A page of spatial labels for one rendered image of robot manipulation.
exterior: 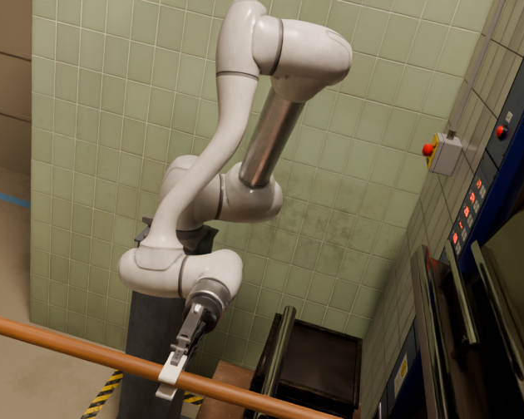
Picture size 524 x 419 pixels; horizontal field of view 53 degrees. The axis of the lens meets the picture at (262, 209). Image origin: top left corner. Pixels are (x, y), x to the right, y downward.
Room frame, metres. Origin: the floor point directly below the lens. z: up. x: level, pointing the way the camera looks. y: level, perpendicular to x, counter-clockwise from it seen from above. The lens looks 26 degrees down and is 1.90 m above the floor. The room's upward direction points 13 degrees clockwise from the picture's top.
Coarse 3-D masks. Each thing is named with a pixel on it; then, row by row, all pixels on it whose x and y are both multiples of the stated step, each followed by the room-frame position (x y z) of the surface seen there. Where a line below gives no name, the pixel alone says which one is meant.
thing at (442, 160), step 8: (440, 136) 1.56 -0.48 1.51; (432, 144) 1.60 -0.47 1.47; (440, 144) 1.52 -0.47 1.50; (448, 144) 1.51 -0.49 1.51; (456, 144) 1.52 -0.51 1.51; (432, 152) 1.55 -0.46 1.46; (440, 152) 1.51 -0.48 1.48; (448, 152) 1.51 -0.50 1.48; (456, 152) 1.51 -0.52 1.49; (432, 160) 1.52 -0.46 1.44; (440, 160) 1.51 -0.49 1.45; (448, 160) 1.51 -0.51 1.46; (456, 160) 1.51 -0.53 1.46; (432, 168) 1.51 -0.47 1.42; (440, 168) 1.51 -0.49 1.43; (448, 168) 1.51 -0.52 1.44
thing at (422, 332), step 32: (416, 256) 0.95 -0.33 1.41; (416, 288) 0.84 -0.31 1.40; (448, 288) 0.86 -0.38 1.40; (480, 288) 0.91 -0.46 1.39; (448, 320) 0.75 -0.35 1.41; (480, 320) 0.79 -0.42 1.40; (448, 352) 0.66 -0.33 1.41; (480, 352) 0.69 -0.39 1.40; (480, 384) 0.61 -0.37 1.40; (512, 384) 0.64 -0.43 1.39; (480, 416) 0.55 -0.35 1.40; (512, 416) 0.57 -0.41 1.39
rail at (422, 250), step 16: (432, 272) 0.86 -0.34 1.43; (432, 288) 0.80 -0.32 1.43; (432, 304) 0.75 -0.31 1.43; (432, 320) 0.70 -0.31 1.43; (432, 336) 0.67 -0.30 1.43; (432, 352) 0.63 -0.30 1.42; (448, 368) 0.59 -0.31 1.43; (448, 384) 0.56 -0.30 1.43; (448, 400) 0.53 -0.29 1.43; (448, 416) 0.50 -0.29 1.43
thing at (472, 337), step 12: (456, 264) 0.85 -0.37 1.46; (444, 276) 0.85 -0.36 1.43; (456, 276) 0.81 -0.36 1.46; (444, 288) 0.85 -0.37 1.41; (456, 288) 0.78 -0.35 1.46; (468, 300) 0.74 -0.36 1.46; (468, 312) 0.70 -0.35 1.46; (468, 324) 0.67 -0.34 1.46; (468, 336) 0.64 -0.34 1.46; (456, 348) 0.65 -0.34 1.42; (468, 348) 0.65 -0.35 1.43; (480, 348) 0.62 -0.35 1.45
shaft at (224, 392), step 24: (24, 336) 0.70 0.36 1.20; (48, 336) 0.71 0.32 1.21; (96, 360) 0.69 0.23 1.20; (120, 360) 0.69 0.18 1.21; (144, 360) 0.70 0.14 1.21; (168, 384) 0.68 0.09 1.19; (192, 384) 0.68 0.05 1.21; (216, 384) 0.68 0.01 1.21; (264, 408) 0.67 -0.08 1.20; (288, 408) 0.67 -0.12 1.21
